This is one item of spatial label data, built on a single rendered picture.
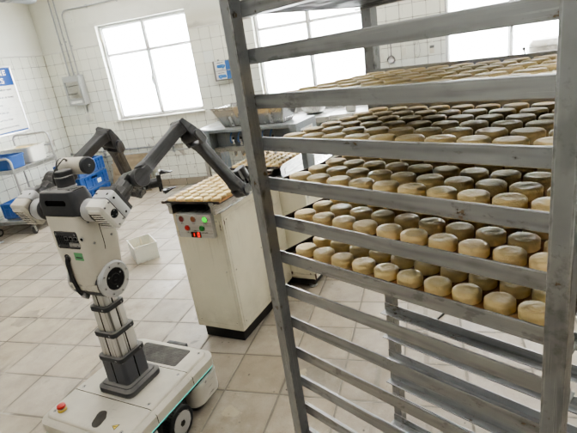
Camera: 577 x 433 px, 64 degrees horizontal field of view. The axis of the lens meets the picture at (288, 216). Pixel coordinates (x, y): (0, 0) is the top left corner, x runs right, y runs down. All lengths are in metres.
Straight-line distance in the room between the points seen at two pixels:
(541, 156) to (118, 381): 2.03
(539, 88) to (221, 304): 2.37
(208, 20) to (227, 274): 4.43
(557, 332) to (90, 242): 1.65
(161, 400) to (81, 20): 6.10
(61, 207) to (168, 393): 0.93
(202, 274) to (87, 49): 5.25
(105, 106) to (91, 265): 5.60
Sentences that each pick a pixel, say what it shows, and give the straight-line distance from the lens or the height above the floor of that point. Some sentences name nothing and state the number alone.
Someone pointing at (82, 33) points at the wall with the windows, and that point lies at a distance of 7.53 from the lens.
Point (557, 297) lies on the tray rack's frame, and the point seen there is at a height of 1.23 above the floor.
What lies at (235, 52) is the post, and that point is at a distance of 0.98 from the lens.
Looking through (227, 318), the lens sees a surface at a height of 0.17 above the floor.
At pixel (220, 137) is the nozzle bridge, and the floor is 1.12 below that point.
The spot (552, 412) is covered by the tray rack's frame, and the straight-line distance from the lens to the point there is 0.83.
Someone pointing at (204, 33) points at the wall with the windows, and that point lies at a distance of 6.55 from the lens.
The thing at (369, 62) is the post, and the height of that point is 1.53.
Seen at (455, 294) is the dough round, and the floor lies 1.15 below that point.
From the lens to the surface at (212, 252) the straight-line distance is 2.65.
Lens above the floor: 1.58
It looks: 19 degrees down
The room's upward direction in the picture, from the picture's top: 9 degrees counter-clockwise
